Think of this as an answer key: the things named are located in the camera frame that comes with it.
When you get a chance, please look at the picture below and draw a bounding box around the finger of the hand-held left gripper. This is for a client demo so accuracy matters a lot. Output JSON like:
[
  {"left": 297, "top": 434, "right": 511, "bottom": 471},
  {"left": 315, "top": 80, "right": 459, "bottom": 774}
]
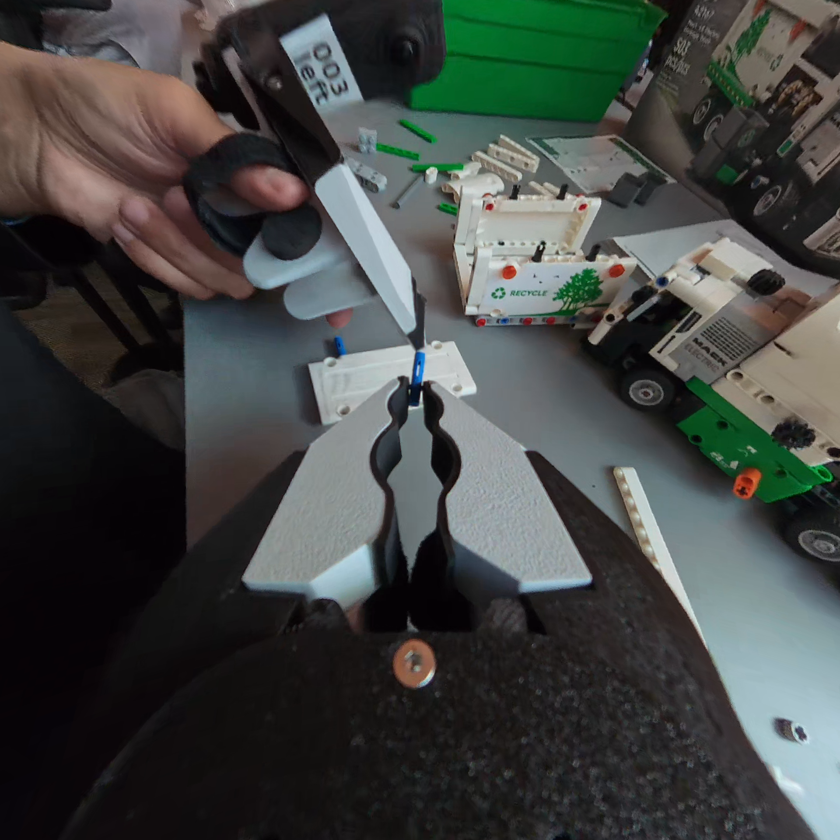
[
  {"left": 314, "top": 161, "right": 422, "bottom": 337},
  {"left": 406, "top": 276, "right": 429, "bottom": 350}
]

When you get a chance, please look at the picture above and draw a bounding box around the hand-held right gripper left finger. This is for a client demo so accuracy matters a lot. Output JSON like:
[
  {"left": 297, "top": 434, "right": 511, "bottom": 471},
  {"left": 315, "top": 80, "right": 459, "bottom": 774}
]
[{"left": 241, "top": 377, "right": 414, "bottom": 632}]

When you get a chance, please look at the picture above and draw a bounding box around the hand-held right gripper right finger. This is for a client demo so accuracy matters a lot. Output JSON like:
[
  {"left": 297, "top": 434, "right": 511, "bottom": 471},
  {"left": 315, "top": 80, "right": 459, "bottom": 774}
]
[{"left": 415, "top": 381, "right": 594, "bottom": 631}]

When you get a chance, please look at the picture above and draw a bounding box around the white lego panel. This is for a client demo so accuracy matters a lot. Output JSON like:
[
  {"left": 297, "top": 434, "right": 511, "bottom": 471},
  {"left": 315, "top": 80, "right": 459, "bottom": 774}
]
[{"left": 308, "top": 338, "right": 478, "bottom": 427}]

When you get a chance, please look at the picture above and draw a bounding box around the grey lego beam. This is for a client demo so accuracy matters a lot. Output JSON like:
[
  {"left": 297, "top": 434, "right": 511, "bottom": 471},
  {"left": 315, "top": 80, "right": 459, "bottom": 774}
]
[{"left": 344, "top": 156, "right": 389, "bottom": 194}]

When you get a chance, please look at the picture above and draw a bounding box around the white lego truck container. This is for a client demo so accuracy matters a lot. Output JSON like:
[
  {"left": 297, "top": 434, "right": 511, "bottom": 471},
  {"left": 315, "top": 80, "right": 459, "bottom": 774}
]
[{"left": 453, "top": 190, "right": 639, "bottom": 328}]

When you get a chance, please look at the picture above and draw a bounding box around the white curved lego piece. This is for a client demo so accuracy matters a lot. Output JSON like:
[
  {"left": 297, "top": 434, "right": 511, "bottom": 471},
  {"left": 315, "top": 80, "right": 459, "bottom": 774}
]
[{"left": 441, "top": 172, "right": 505, "bottom": 198}]

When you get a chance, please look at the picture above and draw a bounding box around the long white lego beam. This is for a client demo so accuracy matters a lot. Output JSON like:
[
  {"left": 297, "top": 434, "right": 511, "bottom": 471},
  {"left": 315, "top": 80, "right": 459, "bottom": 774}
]
[{"left": 613, "top": 466, "right": 707, "bottom": 648}]

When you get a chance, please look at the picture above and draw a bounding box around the white green lego truck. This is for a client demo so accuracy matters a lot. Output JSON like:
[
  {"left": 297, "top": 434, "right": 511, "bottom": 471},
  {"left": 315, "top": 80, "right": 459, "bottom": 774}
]
[{"left": 581, "top": 236, "right": 840, "bottom": 563}]

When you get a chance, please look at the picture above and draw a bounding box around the lego set box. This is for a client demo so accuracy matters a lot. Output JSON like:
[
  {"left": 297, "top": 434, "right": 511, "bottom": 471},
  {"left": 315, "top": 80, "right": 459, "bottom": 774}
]
[{"left": 626, "top": 0, "right": 840, "bottom": 277}]

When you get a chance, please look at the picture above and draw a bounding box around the person's left hand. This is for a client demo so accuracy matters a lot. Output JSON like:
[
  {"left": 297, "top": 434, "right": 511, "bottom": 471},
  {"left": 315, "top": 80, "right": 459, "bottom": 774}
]
[{"left": 0, "top": 41, "right": 355, "bottom": 330}]

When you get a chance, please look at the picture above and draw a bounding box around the green plastic bin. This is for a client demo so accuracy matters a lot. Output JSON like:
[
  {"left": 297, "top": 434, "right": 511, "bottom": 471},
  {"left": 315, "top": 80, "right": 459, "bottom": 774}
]
[{"left": 408, "top": 0, "right": 668, "bottom": 124}]

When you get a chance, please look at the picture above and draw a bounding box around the sticker sheet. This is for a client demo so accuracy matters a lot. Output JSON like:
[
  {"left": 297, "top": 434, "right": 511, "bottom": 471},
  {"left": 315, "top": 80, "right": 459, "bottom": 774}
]
[{"left": 527, "top": 134, "right": 677, "bottom": 195}]

